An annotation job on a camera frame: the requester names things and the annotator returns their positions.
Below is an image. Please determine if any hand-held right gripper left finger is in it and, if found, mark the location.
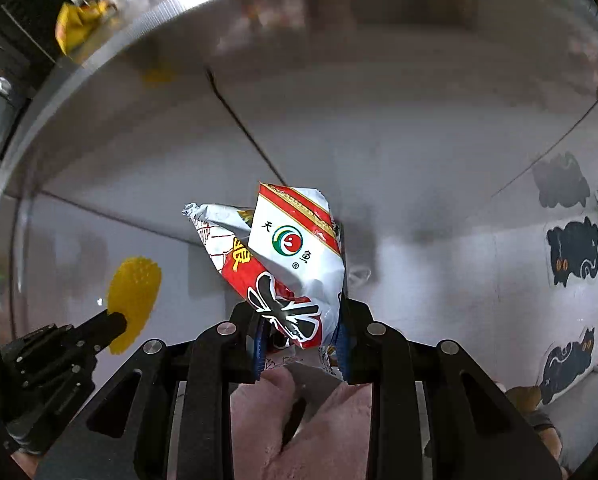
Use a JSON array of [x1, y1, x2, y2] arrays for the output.
[[35, 304, 271, 480]]

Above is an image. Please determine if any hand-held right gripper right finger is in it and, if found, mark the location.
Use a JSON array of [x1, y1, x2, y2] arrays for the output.
[[335, 299, 566, 480]]

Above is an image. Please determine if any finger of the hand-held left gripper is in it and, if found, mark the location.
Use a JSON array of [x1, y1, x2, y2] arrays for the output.
[[72, 311, 129, 356]]

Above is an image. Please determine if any red white snack wrapper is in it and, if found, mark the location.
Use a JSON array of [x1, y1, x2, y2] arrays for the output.
[[181, 181, 348, 377]]

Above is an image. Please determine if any brown fuzzy item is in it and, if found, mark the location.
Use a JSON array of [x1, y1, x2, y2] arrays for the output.
[[504, 385, 560, 461]]

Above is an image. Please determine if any yellow crumpled bag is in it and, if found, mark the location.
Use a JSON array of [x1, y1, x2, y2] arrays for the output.
[[55, 0, 116, 57]]

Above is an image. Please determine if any grey cat wall sticker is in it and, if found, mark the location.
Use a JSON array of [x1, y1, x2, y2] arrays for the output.
[[532, 152, 591, 209]]

